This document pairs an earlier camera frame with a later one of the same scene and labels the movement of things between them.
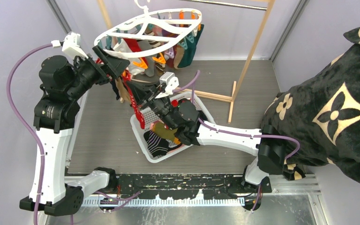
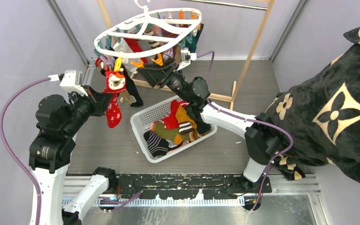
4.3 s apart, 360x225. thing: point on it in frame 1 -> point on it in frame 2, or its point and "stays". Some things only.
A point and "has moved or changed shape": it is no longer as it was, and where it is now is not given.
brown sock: [123, 92] stays
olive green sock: [162, 130] stays
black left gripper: [111, 71] -> [100, 101]
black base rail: [186, 186] stays
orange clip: [161, 59] -> [140, 64]
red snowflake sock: [126, 74] -> [116, 84]
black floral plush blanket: [335, 120] stays
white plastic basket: [151, 116] stays
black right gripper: [142, 91] -> [157, 75]
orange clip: [141, 64] has moved or changed shape
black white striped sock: [158, 146] stays
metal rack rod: [229, 4] stays
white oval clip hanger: [155, 31] stays
